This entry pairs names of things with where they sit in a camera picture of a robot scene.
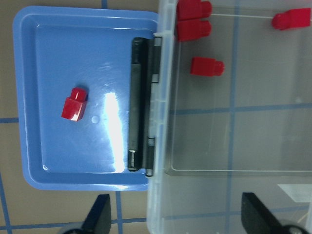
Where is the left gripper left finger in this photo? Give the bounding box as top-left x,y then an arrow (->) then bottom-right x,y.
81,194 -> 112,234

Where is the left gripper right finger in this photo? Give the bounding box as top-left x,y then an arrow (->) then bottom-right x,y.
241,192 -> 290,234

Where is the clear plastic storage box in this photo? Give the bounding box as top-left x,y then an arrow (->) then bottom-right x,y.
147,0 -> 312,234

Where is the blue plastic tray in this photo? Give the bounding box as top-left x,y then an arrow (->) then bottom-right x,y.
13,6 -> 158,191

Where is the black box latch handle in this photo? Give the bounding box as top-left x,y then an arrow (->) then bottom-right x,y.
127,37 -> 162,177

